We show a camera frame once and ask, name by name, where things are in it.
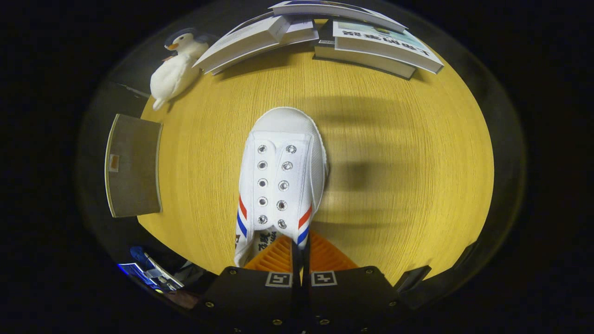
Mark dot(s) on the white duck plush toy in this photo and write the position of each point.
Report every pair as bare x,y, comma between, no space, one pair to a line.
171,76

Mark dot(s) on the beige fabric storage box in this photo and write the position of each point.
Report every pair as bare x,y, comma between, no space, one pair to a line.
134,176

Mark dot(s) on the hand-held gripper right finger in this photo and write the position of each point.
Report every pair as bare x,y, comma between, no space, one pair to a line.
352,297

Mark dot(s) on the white striped canvas shoe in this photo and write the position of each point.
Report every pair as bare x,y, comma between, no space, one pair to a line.
283,134

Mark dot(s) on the white book with portrait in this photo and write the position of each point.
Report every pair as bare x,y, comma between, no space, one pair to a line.
250,39

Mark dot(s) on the blue cover book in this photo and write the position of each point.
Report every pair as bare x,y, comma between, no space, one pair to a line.
334,9

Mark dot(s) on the green and white book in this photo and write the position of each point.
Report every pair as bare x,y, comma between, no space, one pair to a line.
385,44

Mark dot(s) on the blue cloth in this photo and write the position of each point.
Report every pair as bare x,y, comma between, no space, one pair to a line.
139,254

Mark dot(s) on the blue grey penguin plush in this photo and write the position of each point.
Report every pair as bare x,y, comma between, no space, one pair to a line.
190,44

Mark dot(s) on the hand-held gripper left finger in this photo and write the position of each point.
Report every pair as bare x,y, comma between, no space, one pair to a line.
250,297

